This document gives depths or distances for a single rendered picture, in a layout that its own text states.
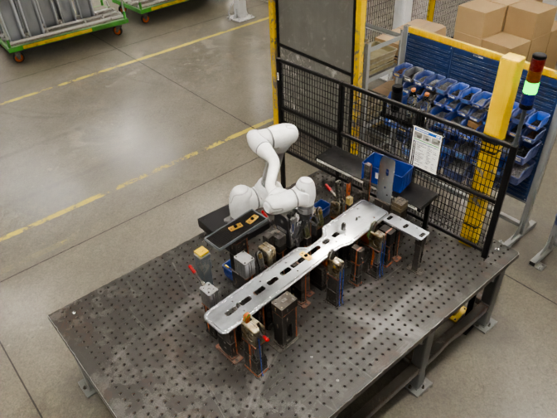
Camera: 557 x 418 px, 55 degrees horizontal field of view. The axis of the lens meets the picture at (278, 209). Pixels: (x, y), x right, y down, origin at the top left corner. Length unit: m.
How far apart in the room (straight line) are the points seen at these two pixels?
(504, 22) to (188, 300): 5.31
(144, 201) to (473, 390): 3.39
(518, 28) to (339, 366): 5.15
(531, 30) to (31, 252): 5.82
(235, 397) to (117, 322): 0.90
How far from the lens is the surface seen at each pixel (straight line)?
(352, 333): 3.18
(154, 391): 3.05
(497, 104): 3.28
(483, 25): 6.98
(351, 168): 3.84
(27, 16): 9.33
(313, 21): 5.35
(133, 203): 5.47
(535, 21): 7.10
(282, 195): 2.78
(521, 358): 4.22
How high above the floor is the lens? 3.17
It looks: 38 degrees down
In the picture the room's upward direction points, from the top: 3 degrees counter-clockwise
